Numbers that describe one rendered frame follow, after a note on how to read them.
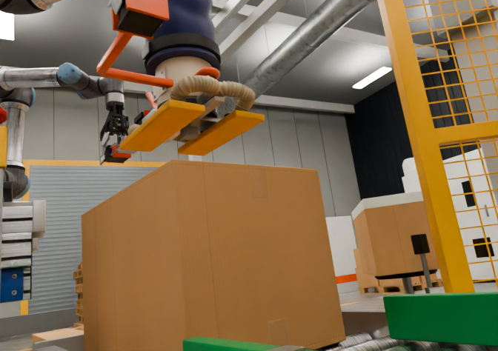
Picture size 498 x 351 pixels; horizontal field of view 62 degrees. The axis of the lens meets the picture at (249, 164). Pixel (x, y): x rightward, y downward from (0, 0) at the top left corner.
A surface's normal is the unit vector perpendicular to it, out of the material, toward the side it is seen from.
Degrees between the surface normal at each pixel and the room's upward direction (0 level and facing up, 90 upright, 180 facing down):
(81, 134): 90
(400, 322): 90
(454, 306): 90
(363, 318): 90
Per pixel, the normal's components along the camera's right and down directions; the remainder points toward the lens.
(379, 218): -0.15, -0.23
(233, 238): 0.59, -0.27
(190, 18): 0.44, -0.50
